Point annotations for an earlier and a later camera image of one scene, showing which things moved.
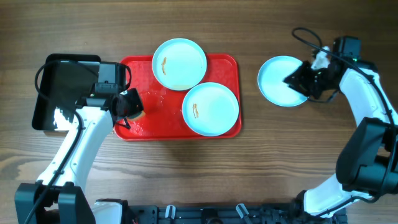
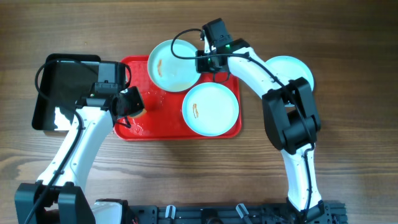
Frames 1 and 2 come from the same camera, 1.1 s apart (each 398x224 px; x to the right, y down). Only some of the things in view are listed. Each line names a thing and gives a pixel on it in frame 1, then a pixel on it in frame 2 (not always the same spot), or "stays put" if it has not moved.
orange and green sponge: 137,116 stays put
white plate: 210,109 stays put
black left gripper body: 132,104 stays put
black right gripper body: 318,82 to 207,65
